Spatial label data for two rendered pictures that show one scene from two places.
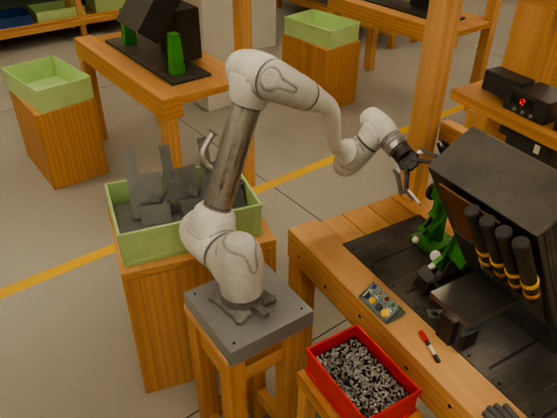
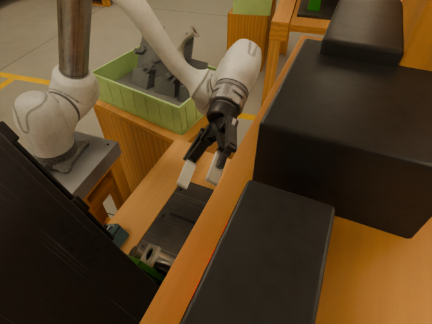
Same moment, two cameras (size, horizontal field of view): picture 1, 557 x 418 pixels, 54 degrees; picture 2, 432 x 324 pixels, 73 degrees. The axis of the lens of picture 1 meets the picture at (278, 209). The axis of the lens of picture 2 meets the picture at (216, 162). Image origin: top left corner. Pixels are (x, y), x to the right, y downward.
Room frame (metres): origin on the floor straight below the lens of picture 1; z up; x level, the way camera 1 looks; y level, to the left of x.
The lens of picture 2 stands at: (1.42, -0.94, 1.74)
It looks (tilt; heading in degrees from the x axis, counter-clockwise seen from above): 46 degrees down; 54
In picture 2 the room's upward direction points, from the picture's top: straight up
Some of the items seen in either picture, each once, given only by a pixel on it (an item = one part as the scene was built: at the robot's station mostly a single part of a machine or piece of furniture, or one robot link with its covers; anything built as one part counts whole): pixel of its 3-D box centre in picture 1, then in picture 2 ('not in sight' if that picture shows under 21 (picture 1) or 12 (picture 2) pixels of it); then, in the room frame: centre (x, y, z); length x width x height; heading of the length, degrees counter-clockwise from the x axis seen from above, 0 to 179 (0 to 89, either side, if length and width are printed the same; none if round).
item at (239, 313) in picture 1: (245, 297); (54, 153); (1.38, 0.11, 0.95); 0.22 x 0.18 x 0.06; 44
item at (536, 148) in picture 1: (535, 153); not in sight; (1.58, -0.85, 1.42); 0.17 x 0.12 x 0.15; 31
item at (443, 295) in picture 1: (493, 289); not in sight; (1.26, -0.68, 1.11); 0.39 x 0.16 x 0.03; 121
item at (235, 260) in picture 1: (239, 262); (44, 121); (1.40, 0.13, 1.08); 0.18 x 0.16 x 0.22; 41
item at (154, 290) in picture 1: (195, 284); (172, 148); (2.02, 0.42, 0.39); 0.68 x 0.52 x 0.79; 111
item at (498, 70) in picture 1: (507, 84); (355, 48); (1.74, -0.76, 1.59); 0.15 x 0.07 x 0.07; 31
